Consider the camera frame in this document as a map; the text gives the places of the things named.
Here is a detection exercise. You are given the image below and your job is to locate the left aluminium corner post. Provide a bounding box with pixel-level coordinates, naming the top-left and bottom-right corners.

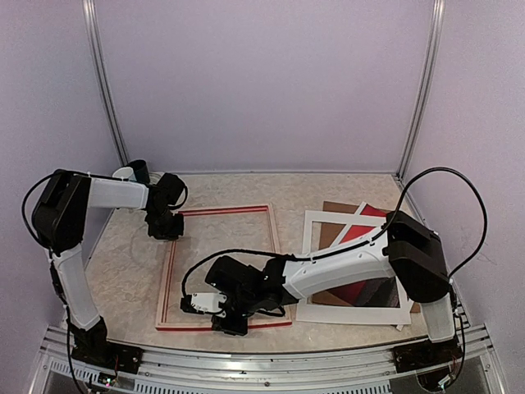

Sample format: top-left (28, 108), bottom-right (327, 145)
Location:
top-left (82, 0), bottom-right (129, 166)

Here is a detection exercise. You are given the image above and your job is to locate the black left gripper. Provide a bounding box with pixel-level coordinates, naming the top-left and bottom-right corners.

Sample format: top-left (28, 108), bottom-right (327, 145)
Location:
top-left (148, 208), bottom-right (185, 241)

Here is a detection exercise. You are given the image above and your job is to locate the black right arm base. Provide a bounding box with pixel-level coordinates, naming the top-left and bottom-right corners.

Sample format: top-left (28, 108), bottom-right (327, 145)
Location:
top-left (392, 338), bottom-right (463, 373)

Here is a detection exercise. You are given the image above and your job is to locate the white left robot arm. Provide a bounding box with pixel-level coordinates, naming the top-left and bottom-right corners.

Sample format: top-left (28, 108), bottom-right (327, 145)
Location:
top-left (22, 169), bottom-right (189, 365)

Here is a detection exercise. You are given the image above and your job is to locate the light blue mug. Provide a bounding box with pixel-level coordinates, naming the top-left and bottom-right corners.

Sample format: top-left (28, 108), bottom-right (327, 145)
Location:
top-left (112, 167), bottom-right (136, 181)

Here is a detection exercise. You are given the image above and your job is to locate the red and black photo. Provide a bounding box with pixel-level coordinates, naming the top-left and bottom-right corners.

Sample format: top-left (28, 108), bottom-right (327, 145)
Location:
top-left (311, 223), bottom-right (399, 308)

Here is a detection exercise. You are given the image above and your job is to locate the brown cardboard backing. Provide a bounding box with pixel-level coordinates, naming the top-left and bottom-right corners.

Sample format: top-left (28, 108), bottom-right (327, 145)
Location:
top-left (297, 202), bottom-right (421, 325)

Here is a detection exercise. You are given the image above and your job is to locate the aluminium corner post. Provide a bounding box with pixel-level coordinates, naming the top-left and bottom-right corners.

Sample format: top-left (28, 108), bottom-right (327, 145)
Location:
top-left (82, 0), bottom-right (129, 166)
top-left (396, 0), bottom-right (446, 180)

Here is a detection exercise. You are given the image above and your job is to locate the dark green mug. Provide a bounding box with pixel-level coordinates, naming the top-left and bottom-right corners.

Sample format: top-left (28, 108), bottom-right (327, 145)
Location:
top-left (127, 159), bottom-right (150, 184)

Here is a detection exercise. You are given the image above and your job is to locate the white photo mat border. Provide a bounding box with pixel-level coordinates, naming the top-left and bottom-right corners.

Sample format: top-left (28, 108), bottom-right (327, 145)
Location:
top-left (296, 210), bottom-right (413, 330)

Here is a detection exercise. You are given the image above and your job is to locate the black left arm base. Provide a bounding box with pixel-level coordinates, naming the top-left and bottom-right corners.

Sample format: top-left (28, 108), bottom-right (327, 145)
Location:
top-left (71, 342), bottom-right (144, 374)

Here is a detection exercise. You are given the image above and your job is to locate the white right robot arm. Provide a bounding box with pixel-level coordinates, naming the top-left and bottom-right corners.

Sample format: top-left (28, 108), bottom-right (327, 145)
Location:
top-left (205, 206), bottom-right (483, 364)

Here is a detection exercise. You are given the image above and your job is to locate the aluminium front rail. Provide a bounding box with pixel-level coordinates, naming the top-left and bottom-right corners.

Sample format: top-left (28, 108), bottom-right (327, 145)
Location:
top-left (32, 328), bottom-right (505, 394)

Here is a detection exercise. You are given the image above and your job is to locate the right aluminium corner post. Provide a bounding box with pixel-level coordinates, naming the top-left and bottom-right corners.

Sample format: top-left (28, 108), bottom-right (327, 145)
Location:
top-left (396, 0), bottom-right (446, 180)

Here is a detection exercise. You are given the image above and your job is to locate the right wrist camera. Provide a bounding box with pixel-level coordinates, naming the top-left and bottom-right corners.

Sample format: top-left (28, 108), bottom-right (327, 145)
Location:
top-left (180, 292), bottom-right (227, 315)

